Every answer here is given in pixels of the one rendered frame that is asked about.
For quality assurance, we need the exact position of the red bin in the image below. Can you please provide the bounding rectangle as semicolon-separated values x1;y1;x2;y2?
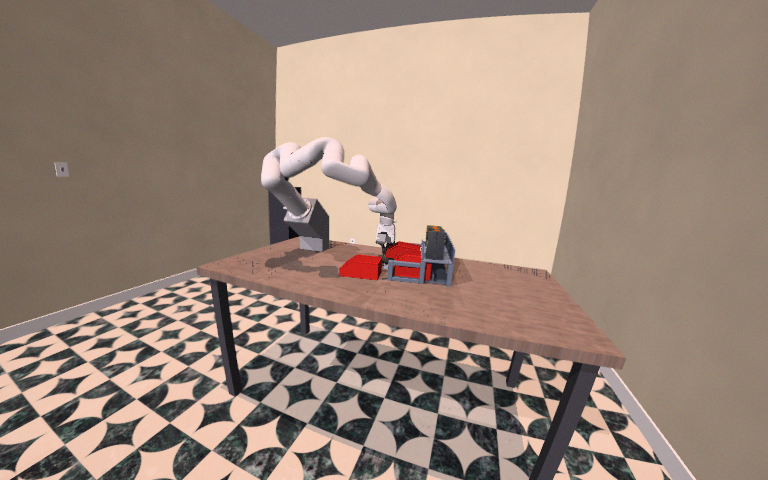
339;255;382;280
385;241;420;259
393;255;431;281
395;250;421;261

